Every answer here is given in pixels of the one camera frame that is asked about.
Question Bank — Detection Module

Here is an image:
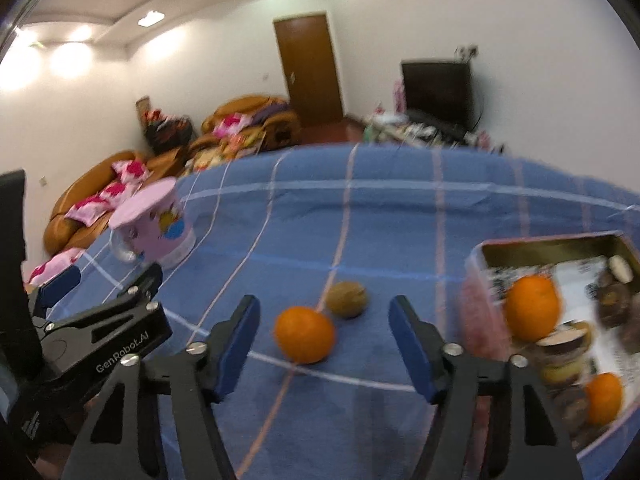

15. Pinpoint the brown leather armchair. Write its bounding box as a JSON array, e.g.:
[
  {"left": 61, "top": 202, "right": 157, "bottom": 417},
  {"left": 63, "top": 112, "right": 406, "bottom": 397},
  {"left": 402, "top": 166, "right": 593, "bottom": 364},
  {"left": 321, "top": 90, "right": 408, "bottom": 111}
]
[{"left": 200, "top": 95, "right": 302, "bottom": 153}]

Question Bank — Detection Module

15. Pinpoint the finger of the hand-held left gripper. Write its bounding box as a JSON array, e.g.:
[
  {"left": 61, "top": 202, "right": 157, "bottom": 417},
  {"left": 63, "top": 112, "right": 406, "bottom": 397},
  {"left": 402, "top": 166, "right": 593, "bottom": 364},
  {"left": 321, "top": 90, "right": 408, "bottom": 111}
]
[
  {"left": 30, "top": 264, "right": 82, "bottom": 312},
  {"left": 117, "top": 262, "right": 165, "bottom": 306}
]

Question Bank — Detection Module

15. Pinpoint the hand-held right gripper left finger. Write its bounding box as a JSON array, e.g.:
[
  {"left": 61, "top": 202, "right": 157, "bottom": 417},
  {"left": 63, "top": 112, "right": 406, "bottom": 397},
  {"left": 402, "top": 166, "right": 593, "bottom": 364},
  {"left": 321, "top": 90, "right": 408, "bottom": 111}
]
[{"left": 60, "top": 294, "right": 262, "bottom": 480}]

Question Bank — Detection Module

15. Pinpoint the cluttered black rack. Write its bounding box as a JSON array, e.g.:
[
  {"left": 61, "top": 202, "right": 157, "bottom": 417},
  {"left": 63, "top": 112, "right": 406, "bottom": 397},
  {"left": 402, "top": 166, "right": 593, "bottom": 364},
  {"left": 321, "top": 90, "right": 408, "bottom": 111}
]
[{"left": 142, "top": 112, "right": 195, "bottom": 156}]

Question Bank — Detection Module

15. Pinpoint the orange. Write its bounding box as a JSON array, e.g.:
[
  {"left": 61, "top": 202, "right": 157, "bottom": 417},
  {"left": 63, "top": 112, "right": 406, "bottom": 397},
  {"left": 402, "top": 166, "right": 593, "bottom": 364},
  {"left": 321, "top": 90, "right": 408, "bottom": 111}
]
[
  {"left": 504, "top": 275, "right": 562, "bottom": 343},
  {"left": 274, "top": 306, "right": 336, "bottom": 365},
  {"left": 582, "top": 372, "right": 625, "bottom": 427}
]

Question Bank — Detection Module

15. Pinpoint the pink floral pillow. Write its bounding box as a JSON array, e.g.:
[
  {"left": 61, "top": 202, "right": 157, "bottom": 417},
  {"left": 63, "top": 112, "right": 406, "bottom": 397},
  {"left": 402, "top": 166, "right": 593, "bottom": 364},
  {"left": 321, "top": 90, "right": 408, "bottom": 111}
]
[
  {"left": 27, "top": 247, "right": 86, "bottom": 286},
  {"left": 112, "top": 159, "right": 151, "bottom": 186},
  {"left": 65, "top": 182, "right": 138, "bottom": 226},
  {"left": 212, "top": 114, "right": 253, "bottom": 138}
]

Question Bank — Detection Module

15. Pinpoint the pink cartoon mug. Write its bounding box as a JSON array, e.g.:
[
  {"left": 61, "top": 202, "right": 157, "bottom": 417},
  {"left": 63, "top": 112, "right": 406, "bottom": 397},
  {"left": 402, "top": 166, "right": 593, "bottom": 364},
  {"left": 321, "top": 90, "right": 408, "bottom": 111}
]
[{"left": 107, "top": 177, "right": 197, "bottom": 268}]

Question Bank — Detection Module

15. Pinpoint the pink tin box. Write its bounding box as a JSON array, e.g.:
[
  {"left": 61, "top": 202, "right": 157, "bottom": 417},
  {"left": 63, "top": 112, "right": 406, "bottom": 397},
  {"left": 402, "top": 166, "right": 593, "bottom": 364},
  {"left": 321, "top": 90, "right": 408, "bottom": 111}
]
[{"left": 462, "top": 230, "right": 640, "bottom": 461}]

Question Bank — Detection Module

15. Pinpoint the black television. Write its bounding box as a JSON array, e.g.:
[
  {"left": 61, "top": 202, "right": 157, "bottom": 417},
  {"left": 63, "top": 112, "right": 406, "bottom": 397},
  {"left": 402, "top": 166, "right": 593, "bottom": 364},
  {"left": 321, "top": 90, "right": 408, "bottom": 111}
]
[{"left": 401, "top": 60, "right": 476, "bottom": 128}]

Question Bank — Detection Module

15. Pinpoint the purple cloth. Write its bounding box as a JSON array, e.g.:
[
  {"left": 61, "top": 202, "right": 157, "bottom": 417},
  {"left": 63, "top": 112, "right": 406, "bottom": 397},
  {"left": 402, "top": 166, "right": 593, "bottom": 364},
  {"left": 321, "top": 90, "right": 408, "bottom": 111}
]
[{"left": 255, "top": 101, "right": 291, "bottom": 121}]

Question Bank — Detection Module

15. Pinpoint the brown kiwi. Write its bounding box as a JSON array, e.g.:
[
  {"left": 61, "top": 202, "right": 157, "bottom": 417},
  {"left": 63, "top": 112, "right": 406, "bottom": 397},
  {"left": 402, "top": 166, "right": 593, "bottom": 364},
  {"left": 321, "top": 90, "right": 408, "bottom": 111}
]
[{"left": 326, "top": 281, "right": 370, "bottom": 319}]

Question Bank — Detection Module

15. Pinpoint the brown wooden door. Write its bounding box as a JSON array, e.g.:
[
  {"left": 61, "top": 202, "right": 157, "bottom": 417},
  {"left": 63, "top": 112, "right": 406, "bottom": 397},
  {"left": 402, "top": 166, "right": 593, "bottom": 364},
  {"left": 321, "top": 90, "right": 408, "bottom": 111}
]
[{"left": 272, "top": 12, "right": 346, "bottom": 126}]

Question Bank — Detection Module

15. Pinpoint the brown leather sofa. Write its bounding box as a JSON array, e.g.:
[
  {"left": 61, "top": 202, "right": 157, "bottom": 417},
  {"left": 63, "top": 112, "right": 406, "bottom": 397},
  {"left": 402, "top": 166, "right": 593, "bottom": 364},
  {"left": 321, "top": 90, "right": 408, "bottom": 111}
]
[{"left": 42, "top": 150, "right": 151, "bottom": 256}]

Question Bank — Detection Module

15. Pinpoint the white television stand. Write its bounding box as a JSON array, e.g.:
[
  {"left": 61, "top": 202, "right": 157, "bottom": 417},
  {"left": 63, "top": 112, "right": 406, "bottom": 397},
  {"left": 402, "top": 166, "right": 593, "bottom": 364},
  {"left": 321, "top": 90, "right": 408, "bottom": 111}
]
[{"left": 362, "top": 112, "right": 493, "bottom": 151}]

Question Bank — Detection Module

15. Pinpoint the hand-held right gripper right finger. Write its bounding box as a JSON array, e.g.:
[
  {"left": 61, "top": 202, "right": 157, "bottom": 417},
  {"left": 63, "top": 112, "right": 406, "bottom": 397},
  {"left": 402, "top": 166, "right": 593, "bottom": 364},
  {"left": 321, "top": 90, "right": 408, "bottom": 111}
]
[{"left": 389, "top": 295, "right": 583, "bottom": 480}]

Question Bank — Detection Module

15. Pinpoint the blue plaid cloth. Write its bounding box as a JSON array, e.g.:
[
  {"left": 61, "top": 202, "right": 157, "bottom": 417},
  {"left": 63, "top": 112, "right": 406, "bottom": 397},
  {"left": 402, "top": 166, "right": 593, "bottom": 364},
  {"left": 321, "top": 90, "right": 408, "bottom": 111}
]
[{"left": 25, "top": 142, "right": 640, "bottom": 480}]

